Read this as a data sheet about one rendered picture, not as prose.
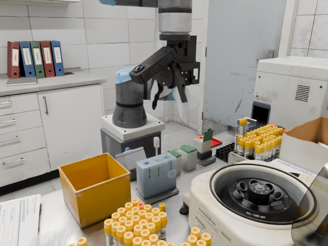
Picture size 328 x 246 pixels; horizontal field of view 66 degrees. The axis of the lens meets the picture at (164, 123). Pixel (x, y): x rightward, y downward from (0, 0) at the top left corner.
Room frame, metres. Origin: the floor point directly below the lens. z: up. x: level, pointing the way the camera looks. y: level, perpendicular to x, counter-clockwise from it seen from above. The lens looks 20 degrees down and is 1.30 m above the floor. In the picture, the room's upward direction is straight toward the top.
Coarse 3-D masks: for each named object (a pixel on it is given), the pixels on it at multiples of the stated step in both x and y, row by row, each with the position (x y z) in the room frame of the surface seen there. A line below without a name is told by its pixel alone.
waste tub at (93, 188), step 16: (80, 160) 0.58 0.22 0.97; (96, 160) 0.61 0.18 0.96; (112, 160) 0.59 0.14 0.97; (64, 176) 0.51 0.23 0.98; (80, 176) 0.58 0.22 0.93; (96, 176) 0.60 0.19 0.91; (112, 176) 0.60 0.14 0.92; (128, 176) 0.52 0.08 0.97; (64, 192) 0.53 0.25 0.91; (80, 192) 0.45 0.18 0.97; (96, 192) 0.47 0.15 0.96; (112, 192) 0.50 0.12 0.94; (128, 192) 0.52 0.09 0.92; (80, 208) 0.45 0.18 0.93; (96, 208) 0.47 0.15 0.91; (112, 208) 0.49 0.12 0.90; (80, 224) 0.45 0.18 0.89
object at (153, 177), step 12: (168, 156) 0.61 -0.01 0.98; (144, 168) 0.54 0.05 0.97; (156, 168) 0.56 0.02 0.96; (168, 168) 0.58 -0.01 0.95; (144, 180) 0.54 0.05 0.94; (156, 180) 0.56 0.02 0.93; (168, 180) 0.58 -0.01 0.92; (144, 192) 0.54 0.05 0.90; (156, 192) 0.56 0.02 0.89; (168, 192) 0.57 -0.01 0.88
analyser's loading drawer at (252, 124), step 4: (248, 120) 0.99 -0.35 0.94; (252, 120) 0.98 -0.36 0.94; (256, 120) 1.06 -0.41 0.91; (260, 120) 1.06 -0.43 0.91; (228, 124) 0.95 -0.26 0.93; (248, 124) 0.94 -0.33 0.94; (252, 124) 0.98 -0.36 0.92; (256, 124) 1.00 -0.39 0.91; (260, 124) 1.00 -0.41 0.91; (264, 124) 1.00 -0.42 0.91; (228, 128) 0.95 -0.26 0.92; (232, 128) 0.93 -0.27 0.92; (248, 128) 0.94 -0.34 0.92; (252, 128) 0.95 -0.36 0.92; (256, 128) 0.96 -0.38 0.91; (228, 132) 0.95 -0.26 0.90; (232, 132) 0.93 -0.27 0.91
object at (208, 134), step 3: (207, 129) 0.75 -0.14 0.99; (210, 129) 0.76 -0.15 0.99; (213, 129) 0.76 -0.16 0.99; (204, 132) 0.74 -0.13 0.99; (207, 132) 0.75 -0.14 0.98; (210, 132) 0.76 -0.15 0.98; (204, 135) 0.74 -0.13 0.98; (207, 135) 0.75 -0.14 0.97; (210, 135) 0.76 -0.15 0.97; (204, 138) 0.75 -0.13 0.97; (207, 138) 0.76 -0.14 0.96; (210, 138) 0.76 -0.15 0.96; (204, 141) 0.75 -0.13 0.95
